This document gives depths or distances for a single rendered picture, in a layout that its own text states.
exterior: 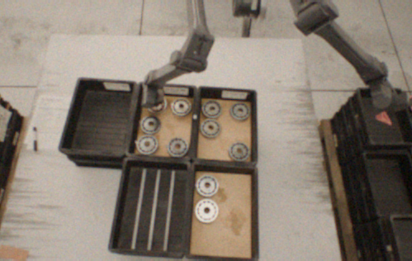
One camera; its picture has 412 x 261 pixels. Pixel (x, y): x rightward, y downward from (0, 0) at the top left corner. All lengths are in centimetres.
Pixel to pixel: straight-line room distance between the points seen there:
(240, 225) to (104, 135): 78
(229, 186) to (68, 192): 79
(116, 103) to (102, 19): 167
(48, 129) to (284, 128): 129
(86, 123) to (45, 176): 34
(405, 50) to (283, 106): 192
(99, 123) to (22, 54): 170
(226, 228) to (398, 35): 275
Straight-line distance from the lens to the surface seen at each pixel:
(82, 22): 326
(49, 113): 190
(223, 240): 141
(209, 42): 97
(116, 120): 161
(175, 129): 155
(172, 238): 141
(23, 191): 178
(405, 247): 210
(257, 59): 198
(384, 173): 229
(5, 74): 314
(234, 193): 145
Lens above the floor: 223
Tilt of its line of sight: 65 degrees down
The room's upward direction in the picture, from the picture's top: 6 degrees clockwise
